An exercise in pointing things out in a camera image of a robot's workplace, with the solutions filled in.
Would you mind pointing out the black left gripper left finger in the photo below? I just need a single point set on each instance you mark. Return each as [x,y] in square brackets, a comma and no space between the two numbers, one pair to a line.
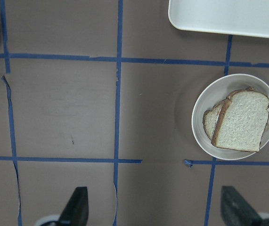
[76,212]

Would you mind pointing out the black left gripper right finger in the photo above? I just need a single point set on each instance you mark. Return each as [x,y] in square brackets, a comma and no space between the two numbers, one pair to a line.
[235,210]

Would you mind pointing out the bread slice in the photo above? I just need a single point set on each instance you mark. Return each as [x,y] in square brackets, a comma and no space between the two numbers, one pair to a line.
[242,121]
[210,117]

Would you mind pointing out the white plate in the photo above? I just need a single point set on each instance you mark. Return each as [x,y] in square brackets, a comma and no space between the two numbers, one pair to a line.
[215,92]

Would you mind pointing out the bread slice under egg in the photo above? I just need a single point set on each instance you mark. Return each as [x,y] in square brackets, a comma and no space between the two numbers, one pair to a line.
[210,117]

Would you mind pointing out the cream bear tray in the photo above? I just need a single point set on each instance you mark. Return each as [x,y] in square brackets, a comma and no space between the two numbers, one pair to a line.
[236,17]

